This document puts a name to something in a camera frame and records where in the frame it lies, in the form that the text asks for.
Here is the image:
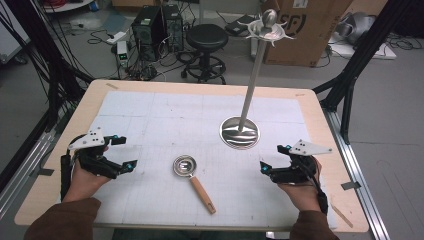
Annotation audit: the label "person's left hand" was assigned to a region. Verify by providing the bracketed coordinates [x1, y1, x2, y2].
[62, 146, 113, 204]

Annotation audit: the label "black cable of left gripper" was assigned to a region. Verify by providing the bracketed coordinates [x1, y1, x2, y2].
[59, 133, 88, 202]

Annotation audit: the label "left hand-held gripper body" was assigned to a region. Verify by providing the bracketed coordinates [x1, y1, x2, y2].
[67, 127, 123, 179]

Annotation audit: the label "black frame stand with cables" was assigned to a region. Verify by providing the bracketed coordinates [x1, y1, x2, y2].
[0, 0, 95, 133]

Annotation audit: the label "person's legs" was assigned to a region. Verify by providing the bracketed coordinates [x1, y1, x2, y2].
[111, 227, 268, 240]

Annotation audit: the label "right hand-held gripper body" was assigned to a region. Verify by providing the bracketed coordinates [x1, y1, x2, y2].
[269, 139, 333, 185]

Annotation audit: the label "large black computer tower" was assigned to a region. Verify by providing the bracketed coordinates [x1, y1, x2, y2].
[131, 5, 167, 63]

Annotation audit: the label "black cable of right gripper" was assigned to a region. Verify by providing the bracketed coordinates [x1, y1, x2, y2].
[299, 159, 330, 215]

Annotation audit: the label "white grid mat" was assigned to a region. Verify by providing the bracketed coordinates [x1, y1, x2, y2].
[88, 90, 338, 231]

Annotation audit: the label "slim black computer tower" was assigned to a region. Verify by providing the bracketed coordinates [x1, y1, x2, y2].
[161, 3, 185, 53]

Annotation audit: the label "black round stool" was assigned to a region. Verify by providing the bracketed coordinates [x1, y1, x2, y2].
[180, 23, 231, 85]

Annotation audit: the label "large cardboard box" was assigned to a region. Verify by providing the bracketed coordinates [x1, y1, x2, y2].
[259, 0, 355, 68]

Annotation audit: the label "metal scoop with wooden handle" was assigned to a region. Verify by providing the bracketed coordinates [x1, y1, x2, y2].
[172, 154, 217, 215]

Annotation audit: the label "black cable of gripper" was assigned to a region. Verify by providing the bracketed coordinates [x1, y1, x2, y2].
[299, 159, 330, 215]
[59, 133, 88, 202]

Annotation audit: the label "aluminium rail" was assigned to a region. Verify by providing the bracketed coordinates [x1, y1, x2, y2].
[0, 129, 57, 218]
[322, 109, 392, 240]

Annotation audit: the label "white power strip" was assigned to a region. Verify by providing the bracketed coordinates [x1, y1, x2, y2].
[106, 31, 128, 45]

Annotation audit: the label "silver metal hook stand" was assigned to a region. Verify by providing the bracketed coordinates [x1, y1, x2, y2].
[219, 8, 296, 151]

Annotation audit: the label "small white device green light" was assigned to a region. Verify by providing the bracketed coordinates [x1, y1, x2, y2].
[116, 40, 130, 68]

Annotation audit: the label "grey wrapped bulky object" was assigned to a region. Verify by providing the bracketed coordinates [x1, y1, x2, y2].
[335, 11, 378, 47]

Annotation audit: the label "flat black device on floor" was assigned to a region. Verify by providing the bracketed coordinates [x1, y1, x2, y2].
[224, 14, 258, 37]

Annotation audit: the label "thin wooden stick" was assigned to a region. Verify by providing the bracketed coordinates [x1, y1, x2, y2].
[329, 202, 355, 230]

